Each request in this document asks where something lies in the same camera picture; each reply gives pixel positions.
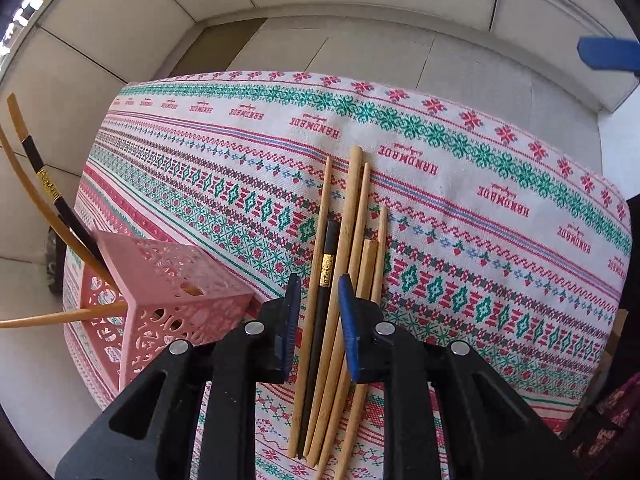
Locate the short thick bamboo chopstick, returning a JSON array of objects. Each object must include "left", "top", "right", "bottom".
[{"left": 316, "top": 240, "right": 378, "bottom": 479}]

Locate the black gold-banded chopstick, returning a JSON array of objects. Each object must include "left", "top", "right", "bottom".
[{"left": 297, "top": 220, "right": 341, "bottom": 458}]

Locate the long thin bamboo chopstick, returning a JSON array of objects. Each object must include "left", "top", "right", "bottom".
[{"left": 286, "top": 156, "right": 332, "bottom": 458}]

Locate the thick long bamboo chopstick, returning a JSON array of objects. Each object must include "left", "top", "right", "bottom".
[{"left": 304, "top": 145, "right": 362, "bottom": 464}]

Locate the pink perforated utensil holder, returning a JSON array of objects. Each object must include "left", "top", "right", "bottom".
[{"left": 79, "top": 232, "right": 253, "bottom": 394}]

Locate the bamboo chopstick lower holder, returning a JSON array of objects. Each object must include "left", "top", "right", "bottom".
[{"left": 0, "top": 301, "right": 127, "bottom": 328}]

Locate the black gold chopstick in holder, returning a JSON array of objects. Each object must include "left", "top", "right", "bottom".
[{"left": 6, "top": 93, "right": 105, "bottom": 266}]

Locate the patterned handmade tablecloth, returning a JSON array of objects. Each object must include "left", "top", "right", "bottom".
[{"left": 62, "top": 70, "right": 634, "bottom": 480}]

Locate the bamboo chopstick in holder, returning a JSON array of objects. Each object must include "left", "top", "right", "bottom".
[{"left": 0, "top": 129, "right": 117, "bottom": 288}]

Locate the brown floor mat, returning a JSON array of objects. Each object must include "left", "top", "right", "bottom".
[{"left": 169, "top": 18, "right": 265, "bottom": 76}]

